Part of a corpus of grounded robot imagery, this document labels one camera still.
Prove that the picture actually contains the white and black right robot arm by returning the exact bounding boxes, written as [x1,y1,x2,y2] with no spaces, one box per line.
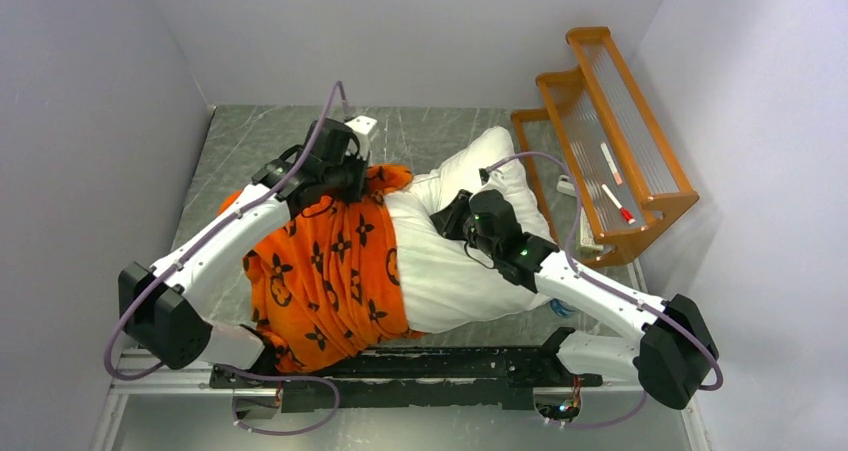
[430,190,723,410]

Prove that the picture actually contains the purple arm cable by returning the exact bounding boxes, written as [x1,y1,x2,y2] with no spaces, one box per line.
[103,80,352,382]
[480,151,725,392]

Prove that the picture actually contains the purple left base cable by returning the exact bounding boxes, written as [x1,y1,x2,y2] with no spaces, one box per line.
[215,365,342,438]

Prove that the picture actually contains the small white box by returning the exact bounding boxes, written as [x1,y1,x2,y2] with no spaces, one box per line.
[556,175,577,197]

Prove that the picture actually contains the orange wooden shelf rack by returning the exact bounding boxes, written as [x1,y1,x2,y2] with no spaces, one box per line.
[511,27,699,268]

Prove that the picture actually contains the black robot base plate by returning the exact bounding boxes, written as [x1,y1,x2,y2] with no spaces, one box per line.
[209,346,603,413]

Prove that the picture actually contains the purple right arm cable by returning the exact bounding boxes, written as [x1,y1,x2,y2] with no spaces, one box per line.
[480,151,725,392]

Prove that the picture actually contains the orange patterned pillowcase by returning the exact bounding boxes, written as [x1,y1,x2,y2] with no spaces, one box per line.
[242,164,421,374]

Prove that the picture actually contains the red capped white marker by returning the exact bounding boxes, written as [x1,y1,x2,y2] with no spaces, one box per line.
[601,183,636,225]

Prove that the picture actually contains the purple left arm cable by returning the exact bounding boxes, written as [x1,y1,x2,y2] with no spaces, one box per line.
[103,80,352,382]

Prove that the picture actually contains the blue capped plastic bottle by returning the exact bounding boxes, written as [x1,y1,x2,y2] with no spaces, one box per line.
[549,299,577,319]

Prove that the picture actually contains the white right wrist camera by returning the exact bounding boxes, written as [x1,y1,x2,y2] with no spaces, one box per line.
[478,168,509,196]

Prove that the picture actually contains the white pink test strip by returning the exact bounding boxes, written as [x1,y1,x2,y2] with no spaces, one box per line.
[600,142,623,186]

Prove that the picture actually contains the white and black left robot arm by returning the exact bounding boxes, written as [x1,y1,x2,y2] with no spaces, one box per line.
[118,116,377,387]

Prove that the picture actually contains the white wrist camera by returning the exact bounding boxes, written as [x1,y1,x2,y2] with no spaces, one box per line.
[478,168,509,196]
[345,115,377,159]

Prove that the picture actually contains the white pillow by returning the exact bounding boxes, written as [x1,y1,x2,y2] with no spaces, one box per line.
[385,126,551,334]

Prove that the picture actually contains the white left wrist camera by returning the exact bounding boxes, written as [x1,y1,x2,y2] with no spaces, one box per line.
[345,115,377,159]

